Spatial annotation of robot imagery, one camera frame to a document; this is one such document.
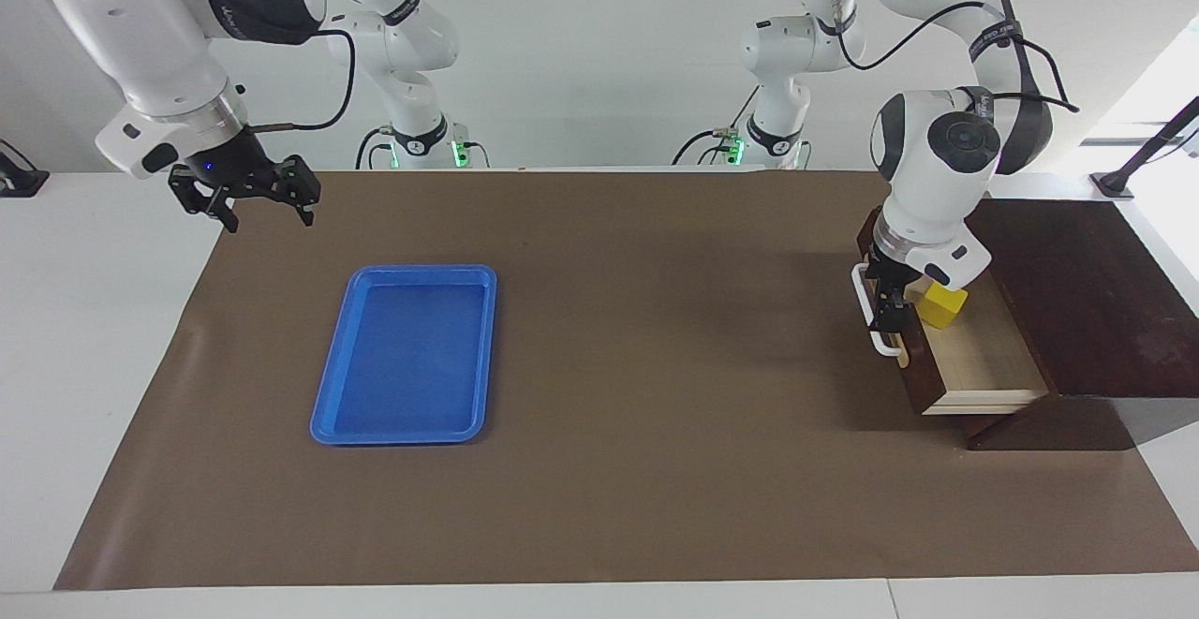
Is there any brown table mat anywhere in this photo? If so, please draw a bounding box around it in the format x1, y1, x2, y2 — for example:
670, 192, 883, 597
53, 169, 1199, 592

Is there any black stand base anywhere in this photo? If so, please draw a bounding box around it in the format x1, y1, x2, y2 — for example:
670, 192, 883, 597
0, 140, 50, 199

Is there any black camera stand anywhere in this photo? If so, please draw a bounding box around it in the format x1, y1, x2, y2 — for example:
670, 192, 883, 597
1091, 95, 1199, 200

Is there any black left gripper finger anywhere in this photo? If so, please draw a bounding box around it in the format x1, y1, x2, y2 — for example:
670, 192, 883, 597
873, 301, 911, 358

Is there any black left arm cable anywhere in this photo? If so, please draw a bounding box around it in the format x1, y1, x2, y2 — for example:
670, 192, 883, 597
796, 0, 1080, 114

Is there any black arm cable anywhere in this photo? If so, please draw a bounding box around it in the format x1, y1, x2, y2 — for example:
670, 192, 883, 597
248, 0, 359, 133
796, 0, 1080, 114

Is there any blue plastic tray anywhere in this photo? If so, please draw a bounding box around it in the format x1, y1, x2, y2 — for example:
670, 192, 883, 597
309, 264, 498, 447

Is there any black left base cable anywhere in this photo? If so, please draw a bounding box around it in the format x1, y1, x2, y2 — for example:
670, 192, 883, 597
670, 85, 758, 167

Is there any dark wooden cabinet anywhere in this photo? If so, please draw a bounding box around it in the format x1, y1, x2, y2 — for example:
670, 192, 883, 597
857, 198, 1199, 452

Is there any black base cable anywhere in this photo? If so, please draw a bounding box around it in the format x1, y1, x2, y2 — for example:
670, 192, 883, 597
670, 85, 758, 167
356, 127, 394, 170

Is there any wooden drawer with white handle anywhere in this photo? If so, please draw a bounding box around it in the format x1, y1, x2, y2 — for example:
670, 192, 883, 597
850, 207, 1051, 417

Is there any black right base cable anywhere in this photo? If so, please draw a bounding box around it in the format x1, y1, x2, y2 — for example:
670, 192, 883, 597
356, 127, 394, 170

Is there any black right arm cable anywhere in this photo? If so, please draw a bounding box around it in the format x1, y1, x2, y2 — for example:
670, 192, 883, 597
248, 0, 359, 133

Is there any yellow block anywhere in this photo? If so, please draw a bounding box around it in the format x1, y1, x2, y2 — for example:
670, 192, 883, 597
916, 282, 970, 331

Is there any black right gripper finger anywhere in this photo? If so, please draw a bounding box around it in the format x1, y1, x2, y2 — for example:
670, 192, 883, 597
265, 155, 322, 227
169, 169, 240, 232

